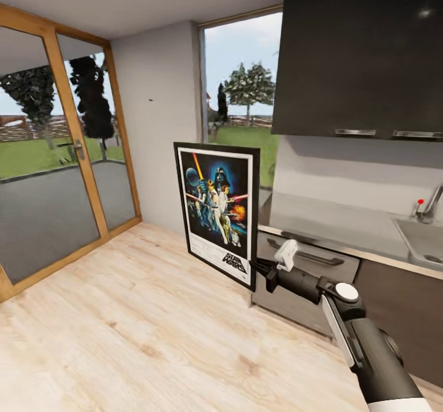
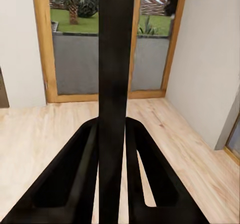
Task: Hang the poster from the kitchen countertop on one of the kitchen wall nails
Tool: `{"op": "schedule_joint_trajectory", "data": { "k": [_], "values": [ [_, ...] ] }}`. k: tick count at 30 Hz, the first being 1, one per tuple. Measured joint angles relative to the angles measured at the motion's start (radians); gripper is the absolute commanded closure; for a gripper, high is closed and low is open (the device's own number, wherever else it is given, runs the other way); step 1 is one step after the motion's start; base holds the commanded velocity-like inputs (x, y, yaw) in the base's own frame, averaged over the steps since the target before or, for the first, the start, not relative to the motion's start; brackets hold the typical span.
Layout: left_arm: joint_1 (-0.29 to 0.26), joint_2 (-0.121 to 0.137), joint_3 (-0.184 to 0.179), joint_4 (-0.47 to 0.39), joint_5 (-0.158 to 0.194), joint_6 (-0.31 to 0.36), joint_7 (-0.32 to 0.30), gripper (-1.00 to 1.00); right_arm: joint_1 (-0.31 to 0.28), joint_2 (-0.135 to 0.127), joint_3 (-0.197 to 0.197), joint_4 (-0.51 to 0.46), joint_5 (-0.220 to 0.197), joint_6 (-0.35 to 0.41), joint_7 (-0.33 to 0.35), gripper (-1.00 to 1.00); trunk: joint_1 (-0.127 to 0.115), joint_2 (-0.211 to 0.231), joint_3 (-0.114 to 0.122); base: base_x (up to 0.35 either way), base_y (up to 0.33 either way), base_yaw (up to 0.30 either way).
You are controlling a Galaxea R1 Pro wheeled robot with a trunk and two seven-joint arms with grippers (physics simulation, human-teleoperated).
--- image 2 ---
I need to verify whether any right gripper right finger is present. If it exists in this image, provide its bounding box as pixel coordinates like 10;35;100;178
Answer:
125;117;210;224

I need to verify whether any poster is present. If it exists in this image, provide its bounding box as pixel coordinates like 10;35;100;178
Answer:
98;0;134;224

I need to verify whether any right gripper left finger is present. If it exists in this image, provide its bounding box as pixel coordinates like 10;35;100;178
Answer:
0;117;99;224

